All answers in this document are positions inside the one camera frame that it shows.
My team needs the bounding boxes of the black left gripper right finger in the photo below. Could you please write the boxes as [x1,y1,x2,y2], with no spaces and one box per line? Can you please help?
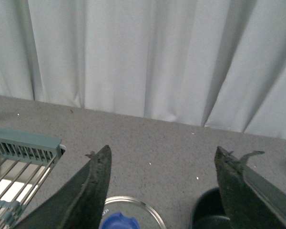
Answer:
[214,146,286,229]

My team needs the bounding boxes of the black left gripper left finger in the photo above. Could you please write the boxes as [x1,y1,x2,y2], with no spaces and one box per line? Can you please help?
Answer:
[15,145,112,229]

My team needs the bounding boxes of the glass lid with blue knob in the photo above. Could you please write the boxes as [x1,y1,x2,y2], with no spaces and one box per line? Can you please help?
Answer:
[99,196,166,229]

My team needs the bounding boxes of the dark blue saucepan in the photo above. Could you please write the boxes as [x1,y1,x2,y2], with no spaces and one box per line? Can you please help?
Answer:
[188,187,231,229]

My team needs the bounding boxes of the green dish rack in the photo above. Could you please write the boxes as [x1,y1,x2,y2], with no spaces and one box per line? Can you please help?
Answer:
[0,129,66,229]

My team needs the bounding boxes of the white curtain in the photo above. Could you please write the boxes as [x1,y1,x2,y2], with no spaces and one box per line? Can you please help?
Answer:
[0,0,286,139]

